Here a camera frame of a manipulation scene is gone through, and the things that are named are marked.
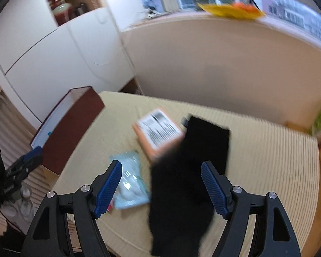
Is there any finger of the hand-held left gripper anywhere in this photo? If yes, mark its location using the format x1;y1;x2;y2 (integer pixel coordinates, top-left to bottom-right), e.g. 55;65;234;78
5;146;44;179

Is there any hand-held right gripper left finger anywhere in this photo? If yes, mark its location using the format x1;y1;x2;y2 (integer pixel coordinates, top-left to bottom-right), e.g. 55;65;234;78
21;160;123;257

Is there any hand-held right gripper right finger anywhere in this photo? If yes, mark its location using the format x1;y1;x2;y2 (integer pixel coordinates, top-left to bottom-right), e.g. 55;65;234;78
201;161;302;257

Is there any black sock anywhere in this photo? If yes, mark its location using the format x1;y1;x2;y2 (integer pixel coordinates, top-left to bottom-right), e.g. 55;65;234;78
149;116;230;257

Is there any light blue plastic packet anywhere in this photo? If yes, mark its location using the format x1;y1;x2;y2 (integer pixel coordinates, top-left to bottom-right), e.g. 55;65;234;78
108;150;151;210

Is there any brown storage box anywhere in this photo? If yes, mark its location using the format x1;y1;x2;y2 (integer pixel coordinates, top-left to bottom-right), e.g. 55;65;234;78
29;86;106;176

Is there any orange packet with white label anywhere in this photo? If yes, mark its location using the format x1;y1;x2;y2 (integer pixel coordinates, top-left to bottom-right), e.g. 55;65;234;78
132;109;184;159

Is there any white cabinet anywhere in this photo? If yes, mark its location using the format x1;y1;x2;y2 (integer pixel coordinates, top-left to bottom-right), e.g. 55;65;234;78
0;0;140;129

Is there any red pot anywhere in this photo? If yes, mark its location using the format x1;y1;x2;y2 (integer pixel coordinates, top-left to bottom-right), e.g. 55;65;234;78
47;0;73;26

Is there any yellow and orange cloth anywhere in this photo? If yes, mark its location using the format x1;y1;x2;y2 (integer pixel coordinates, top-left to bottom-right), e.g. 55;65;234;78
197;1;266;20

